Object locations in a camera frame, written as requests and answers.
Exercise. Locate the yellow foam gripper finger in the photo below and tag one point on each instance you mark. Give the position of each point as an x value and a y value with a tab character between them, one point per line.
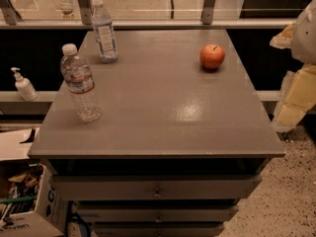
296	97
284	38

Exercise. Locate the red apple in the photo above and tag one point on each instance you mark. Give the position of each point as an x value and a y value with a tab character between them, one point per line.
211	56

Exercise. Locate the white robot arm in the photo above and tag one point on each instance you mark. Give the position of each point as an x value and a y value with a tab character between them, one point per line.
304	36

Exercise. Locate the water bottle blue white label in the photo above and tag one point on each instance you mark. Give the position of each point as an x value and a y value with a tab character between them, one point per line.
104	31

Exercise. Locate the clear water bottle red label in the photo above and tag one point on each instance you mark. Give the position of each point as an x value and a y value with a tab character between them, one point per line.
78	78

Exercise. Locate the white pump dispenser bottle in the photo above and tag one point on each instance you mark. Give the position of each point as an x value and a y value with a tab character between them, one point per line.
24	86

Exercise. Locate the grey drawer cabinet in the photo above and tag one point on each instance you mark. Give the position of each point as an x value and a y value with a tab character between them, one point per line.
201	136

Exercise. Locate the top drawer knob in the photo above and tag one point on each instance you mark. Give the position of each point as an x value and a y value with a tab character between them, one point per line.
157	194

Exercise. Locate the drawer knob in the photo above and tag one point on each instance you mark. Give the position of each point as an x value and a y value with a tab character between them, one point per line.
157	194
158	219

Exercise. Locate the middle drawer knob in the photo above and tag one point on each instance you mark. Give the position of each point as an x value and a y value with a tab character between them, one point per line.
158	219

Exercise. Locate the white cardboard box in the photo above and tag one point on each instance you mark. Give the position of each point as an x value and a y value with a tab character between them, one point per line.
30	204

